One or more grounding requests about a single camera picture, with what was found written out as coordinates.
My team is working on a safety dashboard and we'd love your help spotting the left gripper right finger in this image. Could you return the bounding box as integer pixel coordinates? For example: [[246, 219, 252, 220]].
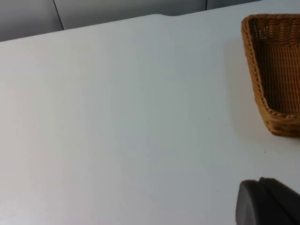
[[258, 177, 300, 225]]

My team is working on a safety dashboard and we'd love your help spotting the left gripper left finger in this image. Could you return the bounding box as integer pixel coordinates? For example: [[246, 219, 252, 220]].
[[235, 180, 296, 225]]

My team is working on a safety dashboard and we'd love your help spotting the pale brown wicker basket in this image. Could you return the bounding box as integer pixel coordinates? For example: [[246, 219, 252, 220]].
[[241, 13, 300, 138]]

